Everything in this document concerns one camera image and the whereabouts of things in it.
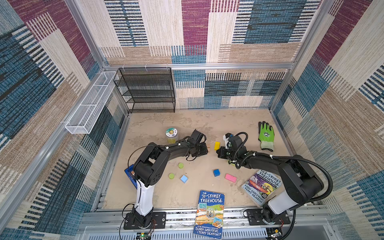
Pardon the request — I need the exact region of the yellow wood block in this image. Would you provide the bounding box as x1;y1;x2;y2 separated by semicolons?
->
214;142;221;151

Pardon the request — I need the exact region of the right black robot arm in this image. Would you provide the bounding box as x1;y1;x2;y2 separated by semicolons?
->
217;147;333;225

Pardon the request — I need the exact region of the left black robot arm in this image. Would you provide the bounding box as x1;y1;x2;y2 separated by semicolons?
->
132;140;208;227

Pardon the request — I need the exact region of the dark blue cube block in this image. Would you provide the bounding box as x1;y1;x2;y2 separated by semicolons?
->
213;169;220;177

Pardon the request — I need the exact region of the pink rectangular block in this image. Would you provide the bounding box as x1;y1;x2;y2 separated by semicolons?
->
225;174;237;183

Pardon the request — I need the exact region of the light blue cube block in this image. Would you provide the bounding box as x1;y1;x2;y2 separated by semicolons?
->
181;175;188;184

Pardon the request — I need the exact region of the round sunflower label jar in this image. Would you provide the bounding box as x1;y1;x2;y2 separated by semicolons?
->
165;128;179;144

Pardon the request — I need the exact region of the green black work glove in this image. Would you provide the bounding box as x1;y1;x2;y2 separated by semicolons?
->
259;121;275;152

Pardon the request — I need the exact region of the purple treehouse book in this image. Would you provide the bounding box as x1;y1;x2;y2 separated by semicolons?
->
242;170;282;207

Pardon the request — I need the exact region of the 91-storey treehouse book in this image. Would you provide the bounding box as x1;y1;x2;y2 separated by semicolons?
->
193;190;225;240

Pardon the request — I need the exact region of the blue box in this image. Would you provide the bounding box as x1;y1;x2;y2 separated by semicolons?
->
125;165;137;189

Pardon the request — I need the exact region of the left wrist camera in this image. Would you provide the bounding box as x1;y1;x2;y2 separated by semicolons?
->
187;129;207;145

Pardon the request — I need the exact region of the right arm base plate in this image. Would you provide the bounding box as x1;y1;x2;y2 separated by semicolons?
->
244;209;291;226

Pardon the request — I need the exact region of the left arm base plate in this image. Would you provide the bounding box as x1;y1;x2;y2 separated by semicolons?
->
123;212;167;230

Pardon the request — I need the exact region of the black wire shelf rack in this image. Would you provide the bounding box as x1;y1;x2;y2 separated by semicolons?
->
115;67;176;114

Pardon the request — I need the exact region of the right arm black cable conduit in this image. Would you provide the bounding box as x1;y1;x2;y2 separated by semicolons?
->
232;131;334;240

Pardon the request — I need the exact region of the white wire mesh basket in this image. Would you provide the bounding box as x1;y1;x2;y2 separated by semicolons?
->
65;72;117;135

